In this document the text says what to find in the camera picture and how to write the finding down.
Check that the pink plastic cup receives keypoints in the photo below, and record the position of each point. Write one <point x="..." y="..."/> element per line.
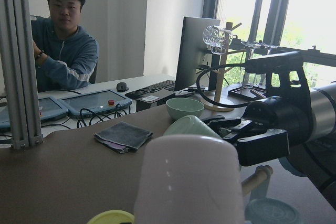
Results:
<point x="189" y="179"/>

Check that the computer mouse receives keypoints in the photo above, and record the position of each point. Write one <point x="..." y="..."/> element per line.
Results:
<point x="122" y="87"/>

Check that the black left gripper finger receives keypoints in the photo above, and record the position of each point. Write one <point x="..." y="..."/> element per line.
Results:
<point x="218" y="121"/>

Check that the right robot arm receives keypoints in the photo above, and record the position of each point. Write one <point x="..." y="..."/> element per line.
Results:
<point x="315" y="157"/>

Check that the aluminium frame post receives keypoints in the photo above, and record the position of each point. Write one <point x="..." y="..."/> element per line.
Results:
<point x="18" y="67"/>

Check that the mint green bowl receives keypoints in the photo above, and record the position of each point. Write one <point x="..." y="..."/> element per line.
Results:
<point x="180" y="107"/>

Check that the blue teach pendant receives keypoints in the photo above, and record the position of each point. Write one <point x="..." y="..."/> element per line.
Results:
<point x="50" y="110"/>
<point x="94" y="103"/>

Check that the black computer monitor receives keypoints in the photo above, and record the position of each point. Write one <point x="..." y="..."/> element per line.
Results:
<point x="194" y="56"/>

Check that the mint green plastic cup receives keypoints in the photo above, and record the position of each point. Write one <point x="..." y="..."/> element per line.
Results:
<point x="190" y="124"/>

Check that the black keyboard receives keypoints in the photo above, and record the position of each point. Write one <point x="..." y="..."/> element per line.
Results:
<point x="139" y="93"/>

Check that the light blue plastic cup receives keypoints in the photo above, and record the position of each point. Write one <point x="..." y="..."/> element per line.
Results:
<point x="267" y="210"/>

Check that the yellow plastic cup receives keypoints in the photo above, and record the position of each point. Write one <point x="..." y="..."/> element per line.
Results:
<point x="112" y="216"/>

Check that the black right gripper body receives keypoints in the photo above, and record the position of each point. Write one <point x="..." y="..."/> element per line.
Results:
<point x="279" y="123"/>

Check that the glass mug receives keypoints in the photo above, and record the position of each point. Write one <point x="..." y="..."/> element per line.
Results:
<point x="218" y="39"/>

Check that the person in blue hoodie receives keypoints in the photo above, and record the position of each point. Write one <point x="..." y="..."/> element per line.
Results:
<point x="65" y="53"/>

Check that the folded grey cloth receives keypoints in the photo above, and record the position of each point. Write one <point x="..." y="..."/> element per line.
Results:
<point x="123" y="137"/>

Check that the white wire cup holder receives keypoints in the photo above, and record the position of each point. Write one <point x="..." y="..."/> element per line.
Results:
<point x="256" y="185"/>

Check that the wooden mug tree stand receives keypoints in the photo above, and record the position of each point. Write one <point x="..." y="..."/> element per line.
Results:
<point x="220" y="74"/>

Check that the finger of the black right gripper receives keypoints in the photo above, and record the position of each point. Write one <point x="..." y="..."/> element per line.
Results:
<point x="233" y="133"/>

